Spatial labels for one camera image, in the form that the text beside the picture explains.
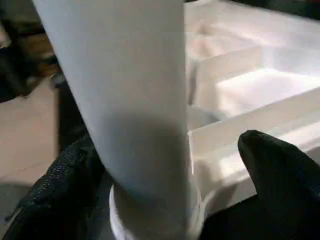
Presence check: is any white plastic table leg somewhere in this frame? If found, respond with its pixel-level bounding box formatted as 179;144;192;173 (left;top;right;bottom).
32;0;203;240

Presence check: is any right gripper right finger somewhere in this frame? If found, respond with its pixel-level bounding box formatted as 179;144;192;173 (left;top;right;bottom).
202;129;320;240

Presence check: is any white plastic table top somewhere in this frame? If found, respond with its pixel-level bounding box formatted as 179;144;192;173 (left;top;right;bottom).
108;0;320;240

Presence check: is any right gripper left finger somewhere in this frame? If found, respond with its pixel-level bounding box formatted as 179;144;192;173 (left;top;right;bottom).
0;134;106;240

